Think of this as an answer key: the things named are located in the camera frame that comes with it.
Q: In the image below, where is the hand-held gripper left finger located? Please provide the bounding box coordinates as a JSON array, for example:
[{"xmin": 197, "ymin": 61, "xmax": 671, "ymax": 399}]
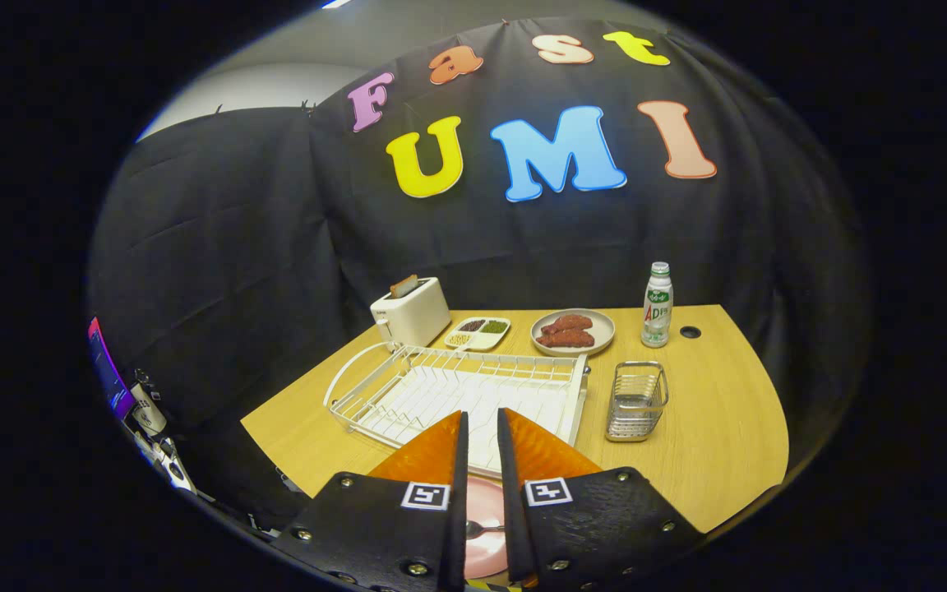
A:
[{"xmin": 270, "ymin": 409, "xmax": 471, "ymax": 592}]

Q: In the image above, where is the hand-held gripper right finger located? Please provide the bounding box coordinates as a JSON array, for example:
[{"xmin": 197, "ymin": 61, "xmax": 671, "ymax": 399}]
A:
[{"xmin": 496, "ymin": 407, "xmax": 706, "ymax": 592}]

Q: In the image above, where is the pink plate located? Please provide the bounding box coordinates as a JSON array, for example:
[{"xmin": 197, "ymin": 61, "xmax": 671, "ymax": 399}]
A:
[{"xmin": 465, "ymin": 477, "xmax": 510, "ymax": 580}]

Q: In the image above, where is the white wire dish rack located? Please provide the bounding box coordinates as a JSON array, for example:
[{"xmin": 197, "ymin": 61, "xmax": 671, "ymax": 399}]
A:
[{"xmin": 323, "ymin": 341, "xmax": 589, "ymax": 479}]

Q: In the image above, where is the metal wire basket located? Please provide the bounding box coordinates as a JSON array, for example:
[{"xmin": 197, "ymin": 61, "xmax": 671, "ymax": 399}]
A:
[{"xmin": 605, "ymin": 360, "xmax": 670, "ymax": 443}]

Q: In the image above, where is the beige round plate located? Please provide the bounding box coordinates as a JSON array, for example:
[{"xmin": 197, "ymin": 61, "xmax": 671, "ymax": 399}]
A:
[{"xmin": 530, "ymin": 308, "xmax": 616, "ymax": 358}]

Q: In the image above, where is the red meat piece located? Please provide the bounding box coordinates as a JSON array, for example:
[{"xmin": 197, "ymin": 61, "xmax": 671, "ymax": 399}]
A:
[
  {"xmin": 541, "ymin": 313, "xmax": 594, "ymax": 335},
  {"xmin": 535, "ymin": 328, "xmax": 596, "ymax": 349}
]

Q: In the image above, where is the white sectioned condiment tray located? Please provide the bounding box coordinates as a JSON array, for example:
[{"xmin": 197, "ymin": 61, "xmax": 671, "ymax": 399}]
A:
[{"xmin": 444, "ymin": 317, "xmax": 512, "ymax": 353}]

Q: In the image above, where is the white toaster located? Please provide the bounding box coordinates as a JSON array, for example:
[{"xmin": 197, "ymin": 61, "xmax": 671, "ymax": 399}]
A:
[{"xmin": 370, "ymin": 277, "xmax": 451, "ymax": 349}]

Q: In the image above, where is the white green drink bottle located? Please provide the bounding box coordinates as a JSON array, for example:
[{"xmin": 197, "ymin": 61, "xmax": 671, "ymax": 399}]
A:
[{"xmin": 640, "ymin": 261, "xmax": 674, "ymax": 349}]

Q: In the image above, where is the white and black equipment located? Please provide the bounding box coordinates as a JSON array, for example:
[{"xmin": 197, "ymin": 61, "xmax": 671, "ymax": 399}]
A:
[{"xmin": 128, "ymin": 370, "xmax": 196, "ymax": 494}]

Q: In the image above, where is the lit purple screen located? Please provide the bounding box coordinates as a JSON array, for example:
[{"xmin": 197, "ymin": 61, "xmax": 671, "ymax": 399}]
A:
[{"xmin": 87, "ymin": 317, "xmax": 136, "ymax": 420}]

